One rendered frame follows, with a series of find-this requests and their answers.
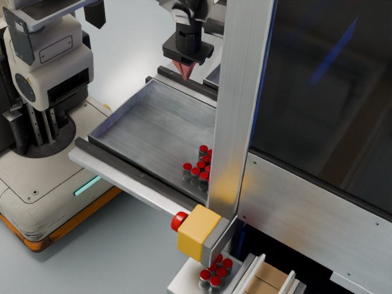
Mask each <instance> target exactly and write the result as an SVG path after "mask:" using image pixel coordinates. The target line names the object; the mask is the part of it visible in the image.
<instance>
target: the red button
mask: <svg viewBox="0 0 392 294"><path fill-rule="evenodd" d="M188 216H189V214H187V213H185V212H183V211H180V212H178V213H176V214H175V216H174V217H173V219H172V221H171V228H172V230H174V231H175V232H177V233H178V228H179V227H180V226H181V224H182V223H183V222H184V221H185V220H186V218H187V217H188Z"/></svg>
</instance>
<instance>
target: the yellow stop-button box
mask: <svg viewBox="0 0 392 294"><path fill-rule="evenodd" d="M229 225H230V220H228V219H226V218H224V217H221V216H220V215H218V214H217V213H215V212H213V211H211V210H210V209H208V208H206V207H204V206H202V205H200V204H198V205H197V206H196V207H195V208H194V210H193V211H192V212H191V213H190V214H189V216H188V217H187V218H186V220H185V221H184V222H183V223H182V224H181V226H180V227H179V228H178V235H177V249H178V250H180V251H181V252H183V253H184V254H186V255H188V256H189V257H191V258H193V259H194V260H196V261H198V262H201V264H202V265H204V266H205V267H207V268H209V258H210V253H211V250H212V248H213V247H214V245H215V244H216V242H217V241H218V240H219V239H220V237H221V236H222V235H223V233H224V232H225V230H226V229H227V228H228V226H229Z"/></svg>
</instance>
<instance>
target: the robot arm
mask: <svg viewBox="0 0 392 294"><path fill-rule="evenodd" d="M156 1H158V2H159V5H160V6H161V7H163V8H164V9H165V10H167V11H169V12H170V13H171V14H172V17H173V21H174V22H176V31H175V32H174V33H173V34H172V35H171V36H170V37H169V38H168V39H167V40H166V41H165V42H164V44H163V45H162V51H163V56H164V57H167V58H169V59H171V60H172V63H173V64H174V65H175V66H176V68H177V69H178V70H179V72H180V73H181V75H182V77H183V79H184V80H185V81H187V80H188V79H189V78H190V75H191V73H192V71H193V68H194V66H195V64H196V63H199V66H201V65H203V63H204V62H205V59H206V58H210V57H211V56H212V53H213V51H214V45H212V44H209V43H206V42H204V41H201V38H202V28H203V29H204V33H205V34H210V35H213V36H218V37H223V35H224V28H225V17H226V6H224V5H220V4H217V3H214V0H156Z"/></svg>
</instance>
